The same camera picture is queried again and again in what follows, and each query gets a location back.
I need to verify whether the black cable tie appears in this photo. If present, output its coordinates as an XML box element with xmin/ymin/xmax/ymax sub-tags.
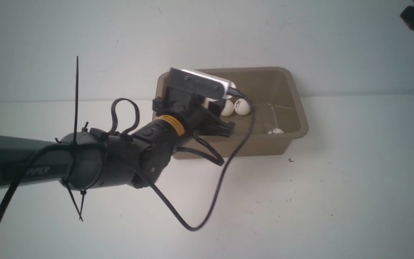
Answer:
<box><xmin>72</xmin><ymin>56</ymin><xmax>79</xmax><ymax>145</ymax></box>

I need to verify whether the tan plastic storage bin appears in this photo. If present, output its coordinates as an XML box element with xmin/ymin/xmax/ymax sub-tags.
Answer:
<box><xmin>151</xmin><ymin>67</ymin><xmax>309</xmax><ymax>159</ymax></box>

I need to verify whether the black left camera cable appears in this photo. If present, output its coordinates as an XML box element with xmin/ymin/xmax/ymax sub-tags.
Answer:
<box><xmin>135</xmin><ymin>88</ymin><xmax>257</xmax><ymax>231</ymax></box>

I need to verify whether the white ping-pong ball with logo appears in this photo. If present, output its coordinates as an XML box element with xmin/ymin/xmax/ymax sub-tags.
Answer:
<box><xmin>234</xmin><ymin>98</ymin><xmax>251</xmax><ymax>116</ymax></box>

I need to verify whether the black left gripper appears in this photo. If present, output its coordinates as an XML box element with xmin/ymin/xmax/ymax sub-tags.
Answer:
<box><xmin>152</xmin><ymin>87</ymin><xmax>235</xmax><ymax>138</ymax></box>

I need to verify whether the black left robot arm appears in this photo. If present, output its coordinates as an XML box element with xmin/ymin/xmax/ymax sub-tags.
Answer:
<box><xmin>0</xmin><ymin>88</ymin><xmax>235</xmax><ymax>191</ymax></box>

